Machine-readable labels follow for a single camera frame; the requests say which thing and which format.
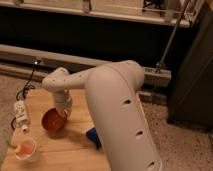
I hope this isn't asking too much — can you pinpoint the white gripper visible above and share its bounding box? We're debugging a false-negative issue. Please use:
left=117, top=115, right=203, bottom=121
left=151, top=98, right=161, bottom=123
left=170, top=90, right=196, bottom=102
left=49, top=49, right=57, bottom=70
left=53, top=90, right=72, bottom=115

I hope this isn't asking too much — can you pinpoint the red ceramic bowl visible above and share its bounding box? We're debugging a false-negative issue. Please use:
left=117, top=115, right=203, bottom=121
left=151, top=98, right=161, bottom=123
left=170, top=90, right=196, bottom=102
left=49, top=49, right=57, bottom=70
left=41, top=108, right=66, bottom=132

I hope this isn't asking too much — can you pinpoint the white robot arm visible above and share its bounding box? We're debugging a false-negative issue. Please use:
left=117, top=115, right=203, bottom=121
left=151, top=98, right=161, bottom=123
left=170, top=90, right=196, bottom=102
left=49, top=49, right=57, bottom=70
left=42, top=60, right=163, bottom=171

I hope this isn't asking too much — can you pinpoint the blue sponge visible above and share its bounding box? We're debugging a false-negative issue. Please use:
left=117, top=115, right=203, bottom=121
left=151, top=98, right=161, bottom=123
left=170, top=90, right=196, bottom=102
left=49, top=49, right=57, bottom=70
left=86, top=128, right=102, bottom=149

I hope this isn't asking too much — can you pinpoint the clear cup with orange drink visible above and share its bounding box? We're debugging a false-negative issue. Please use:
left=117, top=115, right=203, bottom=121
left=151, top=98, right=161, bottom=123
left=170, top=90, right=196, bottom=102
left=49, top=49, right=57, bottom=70
left=15, top=139, right=40, bottom=162

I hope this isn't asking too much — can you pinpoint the dark cabinet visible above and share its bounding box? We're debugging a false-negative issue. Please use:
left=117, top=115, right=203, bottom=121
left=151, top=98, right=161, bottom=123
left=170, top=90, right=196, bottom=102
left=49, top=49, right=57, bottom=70
left=167, top=0, right=213, bottom=129

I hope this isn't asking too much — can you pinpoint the metal pole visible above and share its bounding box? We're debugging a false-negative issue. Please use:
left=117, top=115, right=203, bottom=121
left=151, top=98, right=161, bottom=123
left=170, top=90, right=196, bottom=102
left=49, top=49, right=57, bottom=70
left=155, top=0, right=190, bottom=73

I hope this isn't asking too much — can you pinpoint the black power cable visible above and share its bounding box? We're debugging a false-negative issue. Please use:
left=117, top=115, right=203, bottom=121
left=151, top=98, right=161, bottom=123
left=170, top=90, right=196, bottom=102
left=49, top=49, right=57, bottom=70
left=10, top=59, right=43, bottom=131

